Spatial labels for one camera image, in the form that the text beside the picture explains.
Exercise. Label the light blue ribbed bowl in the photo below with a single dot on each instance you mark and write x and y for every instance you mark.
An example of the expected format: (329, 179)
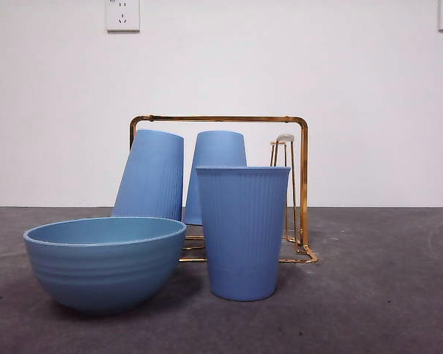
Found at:
(103, 273)

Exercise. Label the blue ribbed plastic cup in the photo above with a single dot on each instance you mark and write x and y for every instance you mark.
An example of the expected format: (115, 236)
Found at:
(151, 177)
(243, 236)
(218, 151)

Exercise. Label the white rubber peg cap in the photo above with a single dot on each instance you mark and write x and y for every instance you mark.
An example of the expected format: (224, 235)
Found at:
(285, 137)

